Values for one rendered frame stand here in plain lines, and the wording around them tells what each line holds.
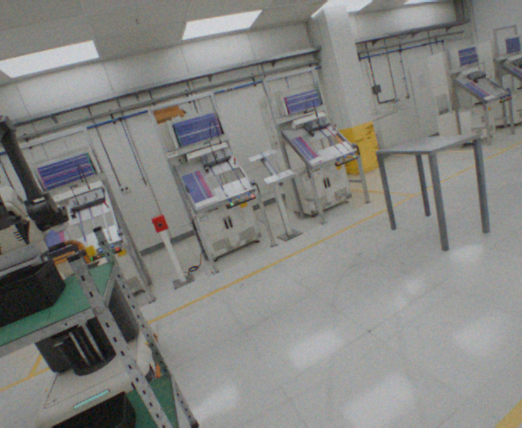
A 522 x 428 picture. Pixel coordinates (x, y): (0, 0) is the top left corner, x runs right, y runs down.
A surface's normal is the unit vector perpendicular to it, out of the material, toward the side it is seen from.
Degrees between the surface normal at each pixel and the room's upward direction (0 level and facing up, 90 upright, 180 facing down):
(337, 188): 90
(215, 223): 90
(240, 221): 90
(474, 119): 90
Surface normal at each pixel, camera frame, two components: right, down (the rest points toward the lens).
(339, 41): 0.37, 0.13
